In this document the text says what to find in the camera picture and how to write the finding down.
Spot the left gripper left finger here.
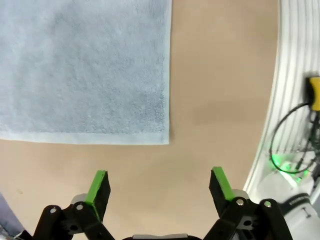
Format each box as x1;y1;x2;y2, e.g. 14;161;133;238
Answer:
32;169;121;240

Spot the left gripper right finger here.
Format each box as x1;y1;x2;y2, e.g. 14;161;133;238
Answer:
202;166;294;240

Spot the grey-blue terry towel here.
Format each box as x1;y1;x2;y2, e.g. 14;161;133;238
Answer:
0;0;173;146

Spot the yellow emergency stop box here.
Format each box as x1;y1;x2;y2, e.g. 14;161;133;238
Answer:
303;74;320;111

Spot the black looped cable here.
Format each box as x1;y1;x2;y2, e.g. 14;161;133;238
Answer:
269;101;316;175

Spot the aluminium profile robot frame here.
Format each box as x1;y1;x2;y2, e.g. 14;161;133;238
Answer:
242;0;320;201

